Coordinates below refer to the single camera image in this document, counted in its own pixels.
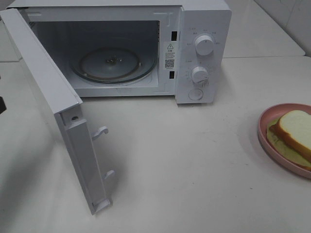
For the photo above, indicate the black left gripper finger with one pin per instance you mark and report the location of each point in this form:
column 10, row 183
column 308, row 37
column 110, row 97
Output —
column 2, row 105

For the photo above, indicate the white microwave door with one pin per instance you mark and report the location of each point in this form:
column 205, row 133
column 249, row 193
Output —
column 60, row 106

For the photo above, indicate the round door release button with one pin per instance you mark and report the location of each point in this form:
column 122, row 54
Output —
column 196, row 94

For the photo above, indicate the white microwave knob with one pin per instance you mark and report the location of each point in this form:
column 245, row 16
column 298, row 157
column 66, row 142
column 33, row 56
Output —
column 204, row 44
column 199, row 74

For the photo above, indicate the pink round plate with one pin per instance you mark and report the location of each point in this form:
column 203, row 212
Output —
column 267, row 116

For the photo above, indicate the sandwich with lettuce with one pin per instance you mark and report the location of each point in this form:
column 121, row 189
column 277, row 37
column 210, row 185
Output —
column 290, row 136

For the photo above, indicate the glass microwave turntable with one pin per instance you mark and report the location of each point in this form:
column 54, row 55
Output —
column 113, row 65

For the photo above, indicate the white warning label sticker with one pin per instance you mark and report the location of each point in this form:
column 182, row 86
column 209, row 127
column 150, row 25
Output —
column 170, row 49

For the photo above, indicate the white microwave oven body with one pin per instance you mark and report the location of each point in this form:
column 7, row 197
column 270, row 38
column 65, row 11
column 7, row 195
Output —
column 66, row 28

